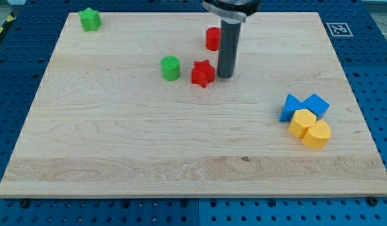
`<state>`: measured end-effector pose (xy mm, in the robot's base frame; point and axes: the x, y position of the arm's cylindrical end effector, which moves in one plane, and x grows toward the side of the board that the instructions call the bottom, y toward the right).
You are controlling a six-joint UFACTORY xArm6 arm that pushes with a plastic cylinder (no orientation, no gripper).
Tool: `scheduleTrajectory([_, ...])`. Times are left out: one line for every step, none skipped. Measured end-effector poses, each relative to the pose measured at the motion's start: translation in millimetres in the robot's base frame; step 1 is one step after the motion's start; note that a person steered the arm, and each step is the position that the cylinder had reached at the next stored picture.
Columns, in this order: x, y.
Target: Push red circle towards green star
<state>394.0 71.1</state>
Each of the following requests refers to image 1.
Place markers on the black bolt front left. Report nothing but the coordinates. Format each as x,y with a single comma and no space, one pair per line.
24,203

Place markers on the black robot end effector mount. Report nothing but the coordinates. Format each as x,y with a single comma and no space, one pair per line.
235,11

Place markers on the yellow heart block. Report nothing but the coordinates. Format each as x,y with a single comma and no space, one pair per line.
317,136

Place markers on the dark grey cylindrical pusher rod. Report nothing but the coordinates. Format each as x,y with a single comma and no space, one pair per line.
230,33

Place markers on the blue triangle block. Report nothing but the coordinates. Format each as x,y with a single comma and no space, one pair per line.
291,105

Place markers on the black bolt front right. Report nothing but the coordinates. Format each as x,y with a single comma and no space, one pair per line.
372,201

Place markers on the light wooden board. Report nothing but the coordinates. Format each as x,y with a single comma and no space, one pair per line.
105,124

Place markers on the blue cube block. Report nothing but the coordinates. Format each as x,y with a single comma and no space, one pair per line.
316,105

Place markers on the green cylinder block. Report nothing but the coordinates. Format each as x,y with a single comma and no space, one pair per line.
170,66

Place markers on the red cylinder block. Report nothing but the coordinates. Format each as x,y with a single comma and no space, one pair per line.
212,40

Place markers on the black bolt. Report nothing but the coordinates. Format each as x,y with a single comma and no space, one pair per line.
372,201
24,203

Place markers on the white fiducial marker tag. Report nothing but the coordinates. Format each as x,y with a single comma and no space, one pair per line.
338,29

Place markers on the green star block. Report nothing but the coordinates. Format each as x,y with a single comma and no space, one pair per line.
90,19

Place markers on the red star block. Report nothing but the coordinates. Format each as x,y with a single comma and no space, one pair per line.
202,73

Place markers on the yellow hexagon block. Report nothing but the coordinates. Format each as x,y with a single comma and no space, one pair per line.
301,121

